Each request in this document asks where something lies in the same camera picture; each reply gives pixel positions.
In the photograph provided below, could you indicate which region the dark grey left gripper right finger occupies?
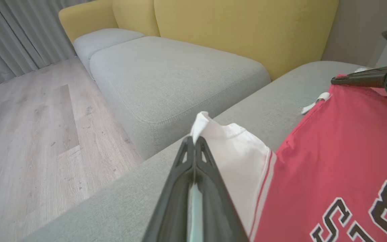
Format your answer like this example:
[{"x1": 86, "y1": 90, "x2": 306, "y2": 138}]
[{"x1": 195, "y1": 136, "x2": 250, "y2": 242}]

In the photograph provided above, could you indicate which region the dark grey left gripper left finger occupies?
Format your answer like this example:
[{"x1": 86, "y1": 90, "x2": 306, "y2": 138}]
[{"x1": 142, "y1": 135, "x2": 195, "y2": 242}]

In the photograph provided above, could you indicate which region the red basketball jersey white trim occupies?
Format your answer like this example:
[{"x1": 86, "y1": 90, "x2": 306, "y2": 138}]
[{"x1": 190, "y1": 75, "x2": 387, "y2": 242}]

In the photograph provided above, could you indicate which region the wide yellow sofa back cushion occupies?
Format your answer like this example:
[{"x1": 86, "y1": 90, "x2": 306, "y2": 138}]
[{"x1": 153, "y1": 0, "x2": 340, "y2": 82}]

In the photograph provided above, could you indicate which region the long grey sofa seat cushion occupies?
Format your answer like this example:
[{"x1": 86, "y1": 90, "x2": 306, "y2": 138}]
[{"x1": 89, "y1": 36, "x2": 271, "y2": 160}]

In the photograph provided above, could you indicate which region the short grey sofa seat cushion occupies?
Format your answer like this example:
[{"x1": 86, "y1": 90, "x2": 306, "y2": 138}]
[{"x1": 73, "y1": 28, "x2": 145, "y2": 79}]

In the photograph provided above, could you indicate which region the narrow yellow sofa back cushion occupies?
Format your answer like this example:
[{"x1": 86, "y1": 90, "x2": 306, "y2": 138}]
[{"x1": 112, "y1": 0, "x2": 161, "y2": 37}]

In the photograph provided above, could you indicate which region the yellow sofa armrest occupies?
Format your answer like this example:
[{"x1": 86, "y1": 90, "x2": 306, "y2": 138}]
[{"x1": 58, "y1": 0, "x2": 119, "y2": 44}]

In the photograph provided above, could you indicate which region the grey pleated curtain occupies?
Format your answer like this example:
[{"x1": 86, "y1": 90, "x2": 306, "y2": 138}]
[{"x1": 0, "y1": 0, "x2": 93, "y2": 91}]

